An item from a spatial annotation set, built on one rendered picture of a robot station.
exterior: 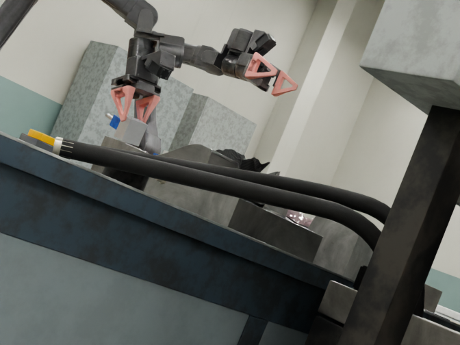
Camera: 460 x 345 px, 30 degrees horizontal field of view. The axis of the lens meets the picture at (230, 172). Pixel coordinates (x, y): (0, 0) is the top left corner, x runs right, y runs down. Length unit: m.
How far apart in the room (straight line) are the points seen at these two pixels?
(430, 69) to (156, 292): 0.57
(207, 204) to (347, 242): 0.43
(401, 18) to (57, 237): 0.57
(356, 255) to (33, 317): 0.92
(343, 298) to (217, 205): 0.32
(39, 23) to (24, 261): 6.73
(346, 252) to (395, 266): 0.77
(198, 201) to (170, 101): 6.54
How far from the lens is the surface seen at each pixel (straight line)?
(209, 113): 8.83
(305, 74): 9.78
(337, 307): 1.48
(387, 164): 10.53
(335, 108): 10.69
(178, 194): 1.73
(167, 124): 8.22
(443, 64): 1.12
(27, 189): 1.22
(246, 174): 1.45
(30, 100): 7.98
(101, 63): 7.85
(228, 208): 1.61
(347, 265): 1.96
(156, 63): 1.93
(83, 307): 1.33
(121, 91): 1.97
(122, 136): 1.94
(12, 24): 2.01
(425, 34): 1.16
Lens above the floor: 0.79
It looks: 4 degrees up
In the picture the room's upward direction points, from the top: 23 degrees clockwise
